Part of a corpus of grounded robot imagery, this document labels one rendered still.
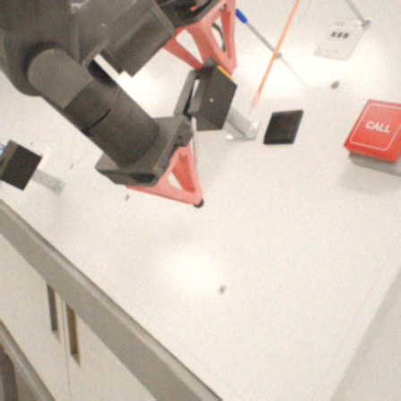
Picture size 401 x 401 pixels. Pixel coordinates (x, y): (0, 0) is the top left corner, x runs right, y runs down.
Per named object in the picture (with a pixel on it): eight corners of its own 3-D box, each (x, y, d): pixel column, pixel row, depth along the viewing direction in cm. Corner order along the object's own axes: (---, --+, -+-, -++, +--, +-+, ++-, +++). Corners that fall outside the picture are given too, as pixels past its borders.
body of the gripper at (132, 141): (134, 131, 59) (86, 85, 55) (197, 126, 52) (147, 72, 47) (105, 179, 57) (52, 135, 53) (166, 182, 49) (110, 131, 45)
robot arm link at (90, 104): (21, 75, 49) (29, 93, 44) (75, 21, 49) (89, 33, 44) (77, 124, 53) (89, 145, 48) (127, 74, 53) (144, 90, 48)
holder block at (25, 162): (24, 229, 90) (-30, 206, 84) (61, 166, 91) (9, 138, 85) (34, 238, 87) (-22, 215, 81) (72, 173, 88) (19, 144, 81)
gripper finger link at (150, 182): (184, 174, 63) (132, 122, 58) (227, 174, 58) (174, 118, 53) (157, 222, 61) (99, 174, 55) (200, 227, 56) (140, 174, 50)
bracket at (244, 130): (226, 140, 65) (199, 119, 62) (232, 123, 65) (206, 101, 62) (255, 139, 62) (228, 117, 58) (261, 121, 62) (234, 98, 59)
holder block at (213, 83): (195, 132, 61) (171, 114, 59) (211, 89, 62) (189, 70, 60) (222, 130, 58) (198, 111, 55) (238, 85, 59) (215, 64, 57)
